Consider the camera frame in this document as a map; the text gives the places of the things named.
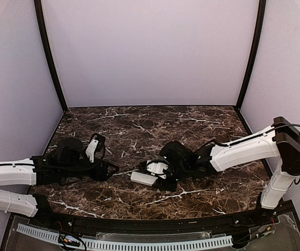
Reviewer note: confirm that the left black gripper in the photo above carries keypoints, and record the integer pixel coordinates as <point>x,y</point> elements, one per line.
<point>97,170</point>

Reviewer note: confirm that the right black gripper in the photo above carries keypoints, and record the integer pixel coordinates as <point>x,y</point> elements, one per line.
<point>164,181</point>

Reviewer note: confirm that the white remote control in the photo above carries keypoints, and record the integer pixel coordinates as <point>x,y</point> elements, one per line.
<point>143,179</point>

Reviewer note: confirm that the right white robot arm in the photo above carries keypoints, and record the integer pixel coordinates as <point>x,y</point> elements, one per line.
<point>281,140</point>

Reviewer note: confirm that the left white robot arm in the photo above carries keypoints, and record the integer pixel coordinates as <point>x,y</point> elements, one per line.
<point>21,173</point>

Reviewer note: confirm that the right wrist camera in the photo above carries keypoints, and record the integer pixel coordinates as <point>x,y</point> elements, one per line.
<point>173,150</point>

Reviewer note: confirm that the white slotted cable duct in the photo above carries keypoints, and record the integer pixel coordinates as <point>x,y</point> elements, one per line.
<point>90,243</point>

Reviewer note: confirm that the black front rail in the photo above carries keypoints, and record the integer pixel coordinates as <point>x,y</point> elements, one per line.
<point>236,223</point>

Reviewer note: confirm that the right black frame post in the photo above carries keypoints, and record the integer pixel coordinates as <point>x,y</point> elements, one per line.
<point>253,53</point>

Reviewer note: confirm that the black frame post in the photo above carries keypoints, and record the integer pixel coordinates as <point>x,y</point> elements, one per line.
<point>253,53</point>
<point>48,54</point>

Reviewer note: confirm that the left black frame post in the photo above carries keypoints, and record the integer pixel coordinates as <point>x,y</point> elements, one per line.
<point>48,54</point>

